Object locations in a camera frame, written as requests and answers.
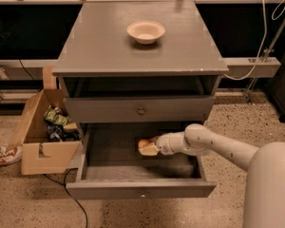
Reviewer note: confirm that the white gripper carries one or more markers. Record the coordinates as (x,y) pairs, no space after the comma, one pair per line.
(164,144)

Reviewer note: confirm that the orange fruit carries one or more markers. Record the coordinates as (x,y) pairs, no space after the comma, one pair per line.
(143,143)

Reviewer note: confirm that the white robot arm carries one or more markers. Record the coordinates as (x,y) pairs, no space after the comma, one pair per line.
(264,201)

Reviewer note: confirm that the brass round drawer knob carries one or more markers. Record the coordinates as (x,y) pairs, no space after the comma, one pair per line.
(141,111)

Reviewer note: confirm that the grey open lower drawer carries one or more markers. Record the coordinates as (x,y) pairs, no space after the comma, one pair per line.
(112,168)

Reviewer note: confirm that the grey upper drawer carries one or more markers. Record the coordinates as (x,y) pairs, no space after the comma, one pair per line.
(125,110)

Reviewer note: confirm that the grey drawer cabinet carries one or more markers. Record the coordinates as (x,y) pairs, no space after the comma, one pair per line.
(127,62)

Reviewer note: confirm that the dark blue snack bag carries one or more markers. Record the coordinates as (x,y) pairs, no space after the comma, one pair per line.
(57,134)

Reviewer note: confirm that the green snack bag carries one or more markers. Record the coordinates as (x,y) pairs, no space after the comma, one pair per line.
(54,115)

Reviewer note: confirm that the white bowl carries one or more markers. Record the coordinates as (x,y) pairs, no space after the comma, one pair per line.
(146,32)

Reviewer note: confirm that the cardboard box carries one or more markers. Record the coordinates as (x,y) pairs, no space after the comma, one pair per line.
(40,155)

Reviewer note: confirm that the red white sneaker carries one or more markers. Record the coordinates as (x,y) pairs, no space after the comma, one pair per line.
(10,156)

